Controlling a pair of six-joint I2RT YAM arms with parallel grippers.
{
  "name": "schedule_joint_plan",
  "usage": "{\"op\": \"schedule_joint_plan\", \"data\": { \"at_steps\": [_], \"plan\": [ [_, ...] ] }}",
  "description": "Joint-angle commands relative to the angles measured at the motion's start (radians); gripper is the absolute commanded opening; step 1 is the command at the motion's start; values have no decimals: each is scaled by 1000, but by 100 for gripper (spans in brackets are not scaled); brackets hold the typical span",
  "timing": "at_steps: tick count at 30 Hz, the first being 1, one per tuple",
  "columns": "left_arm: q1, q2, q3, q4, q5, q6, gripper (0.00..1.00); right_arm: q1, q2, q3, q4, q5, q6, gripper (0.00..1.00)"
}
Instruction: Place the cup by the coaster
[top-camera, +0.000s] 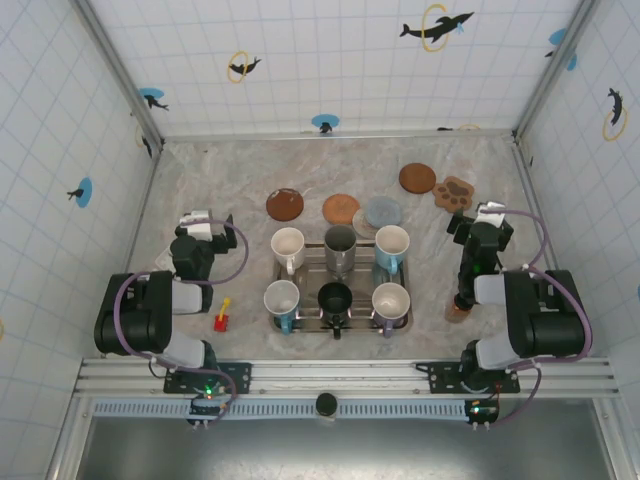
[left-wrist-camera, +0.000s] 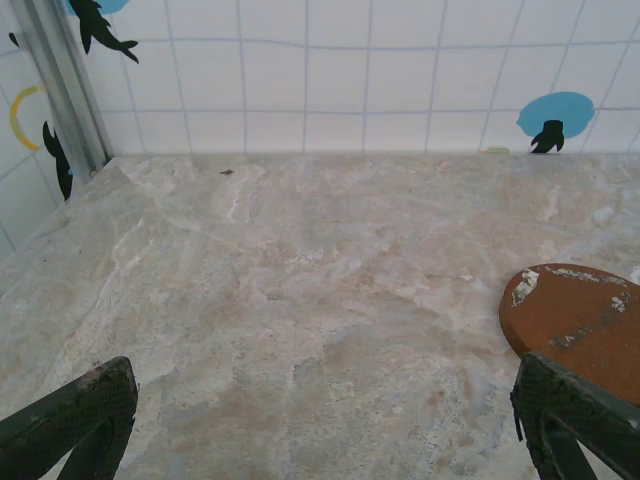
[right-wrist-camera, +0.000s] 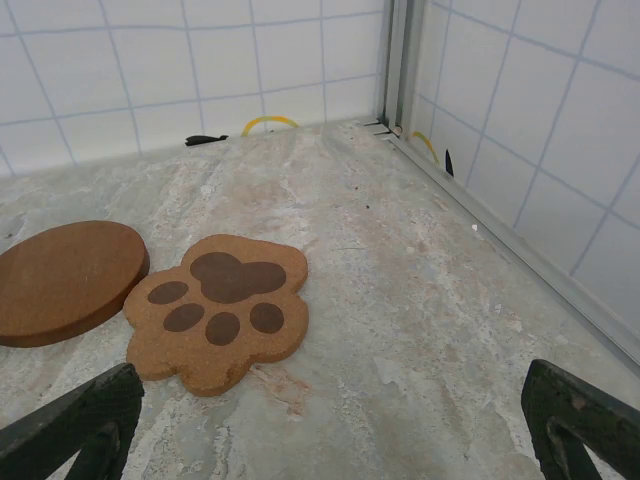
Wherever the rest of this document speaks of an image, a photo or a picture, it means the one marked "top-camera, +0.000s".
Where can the brown paw shaped coaster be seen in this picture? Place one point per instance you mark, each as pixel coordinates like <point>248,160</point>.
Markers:
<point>452,193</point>

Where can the white ceramic mug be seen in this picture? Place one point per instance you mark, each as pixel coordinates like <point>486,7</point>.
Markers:
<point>287,242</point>

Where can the brown round cork coaster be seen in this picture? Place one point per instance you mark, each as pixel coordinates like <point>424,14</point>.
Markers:
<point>417,178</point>

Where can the light blue mug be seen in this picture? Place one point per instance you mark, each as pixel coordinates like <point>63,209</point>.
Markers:
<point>392,242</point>

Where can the dark wooden round coaster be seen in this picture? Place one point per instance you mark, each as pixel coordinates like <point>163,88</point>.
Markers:
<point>285,204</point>

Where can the blue woven cotton coaster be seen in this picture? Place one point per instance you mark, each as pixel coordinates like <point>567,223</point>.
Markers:
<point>383,210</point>

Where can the teal mug white inside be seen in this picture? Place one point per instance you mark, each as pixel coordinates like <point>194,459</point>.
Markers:
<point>281,297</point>

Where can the multicolour woven cotton coaster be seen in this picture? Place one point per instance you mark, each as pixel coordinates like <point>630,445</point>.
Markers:
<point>361,226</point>

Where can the purple mug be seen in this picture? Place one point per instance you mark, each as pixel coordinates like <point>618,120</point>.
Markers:
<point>391,300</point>

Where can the woven rattan coaster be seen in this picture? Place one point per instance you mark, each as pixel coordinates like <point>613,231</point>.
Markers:
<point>340,209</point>

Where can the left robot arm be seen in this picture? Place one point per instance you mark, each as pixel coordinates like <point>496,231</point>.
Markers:
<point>135,310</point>

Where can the stainless steel cup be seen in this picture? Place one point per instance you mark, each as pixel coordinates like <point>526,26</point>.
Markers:
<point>340,250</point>

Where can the black cup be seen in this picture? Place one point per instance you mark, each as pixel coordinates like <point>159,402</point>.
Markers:
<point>335,300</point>

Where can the white plastic block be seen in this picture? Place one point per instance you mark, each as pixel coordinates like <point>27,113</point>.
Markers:
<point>162,260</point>

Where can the red yellow toy shovel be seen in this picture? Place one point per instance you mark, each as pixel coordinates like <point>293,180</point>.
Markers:
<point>221,322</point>

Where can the spice jar black lid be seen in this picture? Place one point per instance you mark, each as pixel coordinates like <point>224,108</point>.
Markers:
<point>455,316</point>

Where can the stainless steel tray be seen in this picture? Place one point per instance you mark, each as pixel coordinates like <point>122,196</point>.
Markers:
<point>312,270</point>

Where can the seal blue patch sticker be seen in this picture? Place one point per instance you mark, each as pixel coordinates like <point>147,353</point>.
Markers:
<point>84,192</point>

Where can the shark blue patch sticker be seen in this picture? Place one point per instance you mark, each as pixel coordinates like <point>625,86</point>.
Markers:
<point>150,95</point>

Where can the green circuit board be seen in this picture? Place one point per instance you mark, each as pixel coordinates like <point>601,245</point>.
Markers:
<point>482,411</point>
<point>207,400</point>

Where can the penguin blue patch sticker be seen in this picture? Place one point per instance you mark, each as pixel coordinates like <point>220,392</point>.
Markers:
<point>325,121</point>

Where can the black round knob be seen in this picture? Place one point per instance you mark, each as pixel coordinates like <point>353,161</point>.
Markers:
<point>326,403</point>

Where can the blue patch corner sticker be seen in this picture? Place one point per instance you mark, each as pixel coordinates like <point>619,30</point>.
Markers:
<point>557,36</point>

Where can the grey metal front panel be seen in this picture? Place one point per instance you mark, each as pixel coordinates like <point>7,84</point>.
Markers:
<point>350,450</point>

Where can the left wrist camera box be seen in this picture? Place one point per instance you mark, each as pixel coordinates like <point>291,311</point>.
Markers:
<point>202,227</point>

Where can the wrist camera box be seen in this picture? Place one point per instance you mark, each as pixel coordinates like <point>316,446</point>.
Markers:
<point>492,215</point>
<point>202,227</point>

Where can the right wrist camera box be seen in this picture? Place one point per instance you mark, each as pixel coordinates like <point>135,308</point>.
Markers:
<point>492,215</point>

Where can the aluminium side rail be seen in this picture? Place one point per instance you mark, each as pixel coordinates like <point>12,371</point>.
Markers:
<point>530,180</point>
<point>145,210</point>

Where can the aluminium back wall rail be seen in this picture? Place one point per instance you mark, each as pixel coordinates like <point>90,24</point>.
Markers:
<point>350,134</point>

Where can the aluminium corner post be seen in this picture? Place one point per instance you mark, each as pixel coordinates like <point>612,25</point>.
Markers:
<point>125,85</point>
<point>555,70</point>

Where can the aluminium front frame rail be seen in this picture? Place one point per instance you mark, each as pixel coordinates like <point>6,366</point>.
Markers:
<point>350,372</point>

